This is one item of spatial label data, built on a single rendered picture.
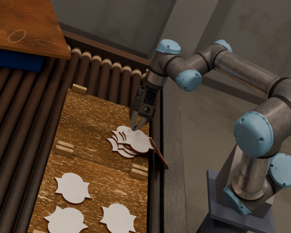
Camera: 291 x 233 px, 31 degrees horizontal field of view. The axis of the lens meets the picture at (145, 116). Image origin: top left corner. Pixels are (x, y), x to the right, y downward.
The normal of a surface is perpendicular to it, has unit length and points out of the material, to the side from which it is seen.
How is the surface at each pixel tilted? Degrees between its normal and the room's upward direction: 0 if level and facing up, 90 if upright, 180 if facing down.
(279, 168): 38
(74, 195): 0
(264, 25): 90
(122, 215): 0
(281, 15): 90
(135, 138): 0
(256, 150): 116
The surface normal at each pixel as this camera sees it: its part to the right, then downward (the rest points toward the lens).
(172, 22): -0.06, 0.53
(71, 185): 0.36, -0.78
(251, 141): -0.81, 0.43
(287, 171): 0.32, -0.26
